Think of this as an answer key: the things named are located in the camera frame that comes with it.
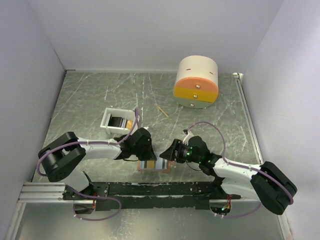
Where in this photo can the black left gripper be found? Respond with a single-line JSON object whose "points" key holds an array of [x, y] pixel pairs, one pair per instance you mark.
{"points": [[150, 155]]}

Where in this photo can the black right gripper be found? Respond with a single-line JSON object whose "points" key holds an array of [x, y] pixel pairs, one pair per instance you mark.
{"points": [[170, 153]]}

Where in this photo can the pink leather card holder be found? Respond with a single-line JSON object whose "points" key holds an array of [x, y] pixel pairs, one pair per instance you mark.
{"points": [[165, 171]]}

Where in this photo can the gold striped card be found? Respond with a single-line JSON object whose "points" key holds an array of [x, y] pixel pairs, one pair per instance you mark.
{"points": [[148, 165]]}

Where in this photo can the white card storage box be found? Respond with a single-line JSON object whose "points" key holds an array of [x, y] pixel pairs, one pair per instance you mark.
{"points": [[111, 120]]}

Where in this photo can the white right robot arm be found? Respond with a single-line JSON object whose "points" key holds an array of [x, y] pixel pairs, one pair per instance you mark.
{"points": [[265, 183]]}

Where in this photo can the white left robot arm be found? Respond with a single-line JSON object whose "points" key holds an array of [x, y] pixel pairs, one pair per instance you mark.
{"points": [[58, 161]]}

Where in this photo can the gold card stack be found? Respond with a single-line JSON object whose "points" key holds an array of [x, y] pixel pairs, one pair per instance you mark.
{"points": [[129, 124]]}

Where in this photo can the white card stack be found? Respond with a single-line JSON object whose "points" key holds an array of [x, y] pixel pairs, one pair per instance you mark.
{"points": [[123, 122]]}

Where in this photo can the small wooden stick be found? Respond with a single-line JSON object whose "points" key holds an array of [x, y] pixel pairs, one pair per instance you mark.
{"points": [[162, 111]]}

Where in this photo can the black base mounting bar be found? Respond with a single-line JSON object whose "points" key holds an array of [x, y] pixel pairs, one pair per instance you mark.
{"points": [[149, 195]]}

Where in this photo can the round white drawer cabinet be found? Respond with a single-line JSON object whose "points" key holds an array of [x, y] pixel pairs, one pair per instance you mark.
{"points": [[196, 85]]}

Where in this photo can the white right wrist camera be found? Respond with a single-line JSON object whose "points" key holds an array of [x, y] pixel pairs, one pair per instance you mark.
{"points": [[188, 135]]}

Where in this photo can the aluminium right side rail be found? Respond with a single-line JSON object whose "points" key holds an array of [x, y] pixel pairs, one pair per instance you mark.
{"points": [[238, 80]]}

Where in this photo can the aluminium rail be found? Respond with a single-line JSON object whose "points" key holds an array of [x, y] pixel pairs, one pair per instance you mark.
{"points": [[238, 80], [42, 192]]}

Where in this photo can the aluminium front rail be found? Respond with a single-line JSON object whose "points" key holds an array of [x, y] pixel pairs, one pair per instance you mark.
{"points": [[42, 192]]}

